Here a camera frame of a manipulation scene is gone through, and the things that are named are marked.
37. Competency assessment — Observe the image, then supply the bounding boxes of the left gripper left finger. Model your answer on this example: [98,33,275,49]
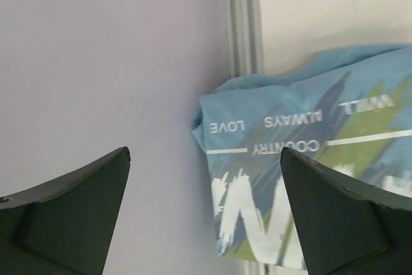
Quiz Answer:
[1,147,131,274]

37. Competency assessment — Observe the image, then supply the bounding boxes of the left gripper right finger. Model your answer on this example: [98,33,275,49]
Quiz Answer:
[280,147,411,275]

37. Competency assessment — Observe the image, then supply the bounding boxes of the light blue t-shirt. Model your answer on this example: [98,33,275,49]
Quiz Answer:
[191,44,411,272]

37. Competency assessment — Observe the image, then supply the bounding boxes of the left aluminium frame post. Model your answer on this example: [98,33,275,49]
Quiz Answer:
[225,0,264,77]

